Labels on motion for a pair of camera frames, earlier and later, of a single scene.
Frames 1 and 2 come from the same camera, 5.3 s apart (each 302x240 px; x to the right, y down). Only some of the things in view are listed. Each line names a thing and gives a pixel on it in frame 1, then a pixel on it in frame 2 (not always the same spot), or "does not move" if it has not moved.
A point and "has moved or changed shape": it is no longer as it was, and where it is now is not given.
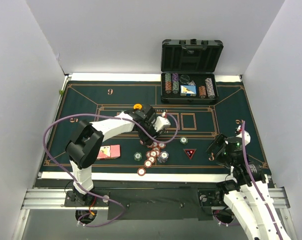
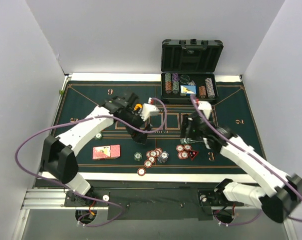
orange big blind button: x=137 y=106 does not move
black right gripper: x=216 y=145 to x=187 y=128
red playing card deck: x=109 y=151 does not move
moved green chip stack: x=183 y=140 does not move
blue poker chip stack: x=163 y=157 does not move
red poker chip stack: x=155 y=152 has moved or changed shape
